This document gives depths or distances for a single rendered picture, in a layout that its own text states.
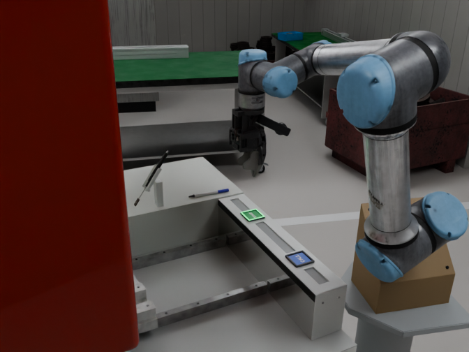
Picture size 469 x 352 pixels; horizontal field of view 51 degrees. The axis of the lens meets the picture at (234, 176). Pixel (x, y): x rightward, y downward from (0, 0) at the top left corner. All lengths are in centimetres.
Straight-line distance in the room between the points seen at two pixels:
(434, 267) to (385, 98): 67
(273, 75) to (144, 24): 445
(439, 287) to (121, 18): 470
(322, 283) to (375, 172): 37
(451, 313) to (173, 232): 84
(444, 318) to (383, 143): 64
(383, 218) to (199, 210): 71
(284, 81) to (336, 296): 54
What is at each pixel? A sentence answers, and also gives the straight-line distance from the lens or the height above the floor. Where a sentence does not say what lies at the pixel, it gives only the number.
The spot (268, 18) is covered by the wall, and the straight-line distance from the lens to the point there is 893.
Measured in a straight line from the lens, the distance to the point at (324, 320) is 127.
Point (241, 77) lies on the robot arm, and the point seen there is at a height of 140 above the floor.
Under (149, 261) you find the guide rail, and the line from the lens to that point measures 153.
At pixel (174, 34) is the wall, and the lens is 869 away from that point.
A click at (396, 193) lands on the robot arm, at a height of 126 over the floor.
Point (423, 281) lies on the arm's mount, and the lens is 141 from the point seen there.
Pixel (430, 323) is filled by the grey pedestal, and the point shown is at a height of 82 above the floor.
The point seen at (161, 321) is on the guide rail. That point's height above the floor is 84.
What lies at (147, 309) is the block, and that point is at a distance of 124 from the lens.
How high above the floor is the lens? 169
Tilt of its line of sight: 24 degrees down
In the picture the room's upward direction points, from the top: 1 degrees clockwise
